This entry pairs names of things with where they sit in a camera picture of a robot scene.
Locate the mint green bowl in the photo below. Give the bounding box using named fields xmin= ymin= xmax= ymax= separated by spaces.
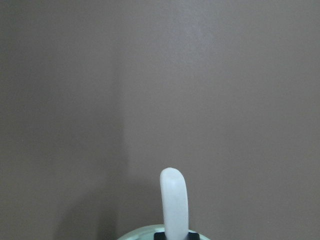
xmin=118 ymin=224 xmax=209 ymax=240

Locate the white ceramic spoon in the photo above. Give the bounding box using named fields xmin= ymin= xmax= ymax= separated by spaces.
xmin=160 ymin=167 xmax=189 ymax=240

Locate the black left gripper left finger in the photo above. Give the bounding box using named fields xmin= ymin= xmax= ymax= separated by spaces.
xmin=153 ymin=232 xmax=167 ymax=240

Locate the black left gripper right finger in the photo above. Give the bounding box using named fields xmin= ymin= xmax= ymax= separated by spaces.
xmin=186 ymin=232 xmax=200 ymax=240

